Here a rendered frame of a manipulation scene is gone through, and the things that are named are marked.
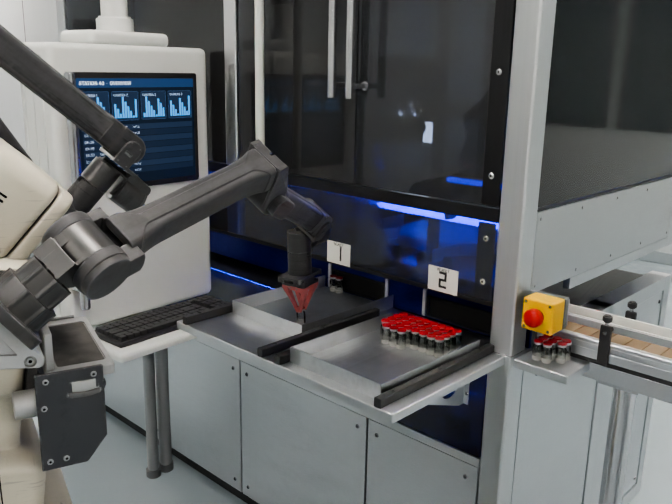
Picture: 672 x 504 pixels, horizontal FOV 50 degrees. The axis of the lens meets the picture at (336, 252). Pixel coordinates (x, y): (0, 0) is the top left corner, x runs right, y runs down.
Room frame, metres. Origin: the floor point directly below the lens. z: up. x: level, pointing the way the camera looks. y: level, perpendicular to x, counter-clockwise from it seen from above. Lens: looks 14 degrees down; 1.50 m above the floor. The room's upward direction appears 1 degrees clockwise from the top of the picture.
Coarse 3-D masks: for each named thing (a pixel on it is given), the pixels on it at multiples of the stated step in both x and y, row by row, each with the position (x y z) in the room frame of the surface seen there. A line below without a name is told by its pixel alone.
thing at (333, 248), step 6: (330, 240) 1.87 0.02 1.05; (330, 246) 1.87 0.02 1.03; (336, 246) 1.86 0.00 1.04; (342, 246) 1.84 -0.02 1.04; (348, 246) 1.83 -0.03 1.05; (330, 252) 1.87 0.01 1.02; (336, 252) 1.86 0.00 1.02; (342, 252) 1.84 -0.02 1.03; (348, 252) 1.83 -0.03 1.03; (330, 258) 1.87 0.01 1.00; (336, 258) 1.86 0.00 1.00; (342, 258) 1.84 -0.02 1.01; (348, 258) 1.83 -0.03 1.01; (342, 264) 1.84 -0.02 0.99; (348, 264) 1.83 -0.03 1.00
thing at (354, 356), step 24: (336, 336) 1.54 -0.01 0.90; (360, 336) 1.60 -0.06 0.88; (312, 360) 1.39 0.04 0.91; (336, 360) 1.45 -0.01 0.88; (360, 360) 1.45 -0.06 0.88; (384, 360) 1.46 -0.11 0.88; (408, 360) 1.46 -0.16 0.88; (432, 360) 1.38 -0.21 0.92; (360, 384) 1.30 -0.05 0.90; (384, 384) 1.27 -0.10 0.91
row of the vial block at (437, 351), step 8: (384, 320) 1.59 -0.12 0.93; (408, 328) 1.54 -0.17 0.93; (416, 328) 1.54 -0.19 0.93; (408, 336) 1.53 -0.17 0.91; (416, 336) 1.52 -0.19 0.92; (424, 336) 1.50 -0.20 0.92; (432, 336) 1.49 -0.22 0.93; (440, 336) 1.49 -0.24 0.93; (408, 344) 1.53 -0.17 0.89; (416, 344) 1.52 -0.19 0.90; (424, 344) 1.50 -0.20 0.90; (432, 344) 1.49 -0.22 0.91; (440, 344) 1.47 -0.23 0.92; (424, 352) 1.50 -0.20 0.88; (432, 352) 1.49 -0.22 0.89; (440, 352) 1.47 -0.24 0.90
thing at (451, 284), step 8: (432, 272) 1.64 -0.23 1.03; (448, 272) 1.61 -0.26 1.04; (456, 272) 1.59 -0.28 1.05; (432, 280) 1.64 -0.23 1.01; (448, 280) 1.61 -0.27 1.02; (456, 280) 1.59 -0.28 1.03; (432, 288) 1.64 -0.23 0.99; (440, 288) 1.62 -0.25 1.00; (448, 288) 1.61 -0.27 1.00; (456, 288) 1.59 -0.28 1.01
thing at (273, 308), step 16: (320, 288) 1.98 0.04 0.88; (240, 304) 1.73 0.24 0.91; (256, 304) 1.81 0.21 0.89; (272, 304) 1.82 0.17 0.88; (288, 304) 1.83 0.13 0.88; (320, 304) 1.83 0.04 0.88; (336, 304) 1.83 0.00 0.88; (352, 304) 1.84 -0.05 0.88; (368, 304) 1.75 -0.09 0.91; (384, 304) 1.80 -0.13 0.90; (256, 320) 1.69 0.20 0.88; (272, 320) 1.65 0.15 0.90; (288, 320) 1.61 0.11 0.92; (320, 320) 1.62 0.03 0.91; (336, 320) 1.66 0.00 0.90
